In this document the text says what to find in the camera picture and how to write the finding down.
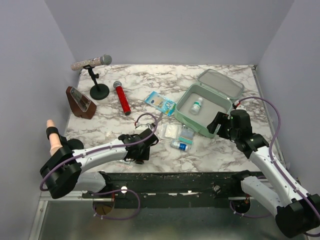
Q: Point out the black round stand base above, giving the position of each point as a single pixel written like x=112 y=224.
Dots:
x=72 y=144

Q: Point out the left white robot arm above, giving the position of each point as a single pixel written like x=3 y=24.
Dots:
x=67 y=169

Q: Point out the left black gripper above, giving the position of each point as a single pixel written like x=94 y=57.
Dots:
x=145 y=156

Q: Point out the amber orange-cap bottle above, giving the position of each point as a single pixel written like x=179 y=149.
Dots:
x=139 y=161

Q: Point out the white green-cap medicine bottle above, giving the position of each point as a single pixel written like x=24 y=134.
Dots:
x=196 y=106

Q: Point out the white gauze pad packet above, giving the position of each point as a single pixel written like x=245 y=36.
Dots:
x=170 y=131

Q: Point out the mint green medicine case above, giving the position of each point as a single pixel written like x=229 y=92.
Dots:
x=218 y=91

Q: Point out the red handheld microphone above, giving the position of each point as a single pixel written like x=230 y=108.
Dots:
x=117 y=85

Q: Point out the glitter microphone on stand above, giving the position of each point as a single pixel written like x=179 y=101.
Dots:
x=104 y=60

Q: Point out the blue cotton swab packet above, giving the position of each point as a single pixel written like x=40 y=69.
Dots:
x=161 y=103

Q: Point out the pink beige microphone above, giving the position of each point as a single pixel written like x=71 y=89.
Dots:
x=54 y=138

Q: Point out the clear zip bag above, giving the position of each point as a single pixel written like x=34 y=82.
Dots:
x=124 y=164

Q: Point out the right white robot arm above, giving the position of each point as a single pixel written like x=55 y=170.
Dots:
x=295 y=210

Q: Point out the black microphone stand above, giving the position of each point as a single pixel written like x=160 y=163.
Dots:
x=99 y=91

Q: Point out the teal bandage packet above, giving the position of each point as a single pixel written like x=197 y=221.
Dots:
x=186 y=135

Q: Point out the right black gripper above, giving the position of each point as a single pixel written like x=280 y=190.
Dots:
x=222 y=118

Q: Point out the brown wooden metronome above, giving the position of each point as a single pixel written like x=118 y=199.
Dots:
x=80 y=105

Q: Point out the blue white small bottle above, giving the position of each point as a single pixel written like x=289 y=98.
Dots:
x=179 y=145

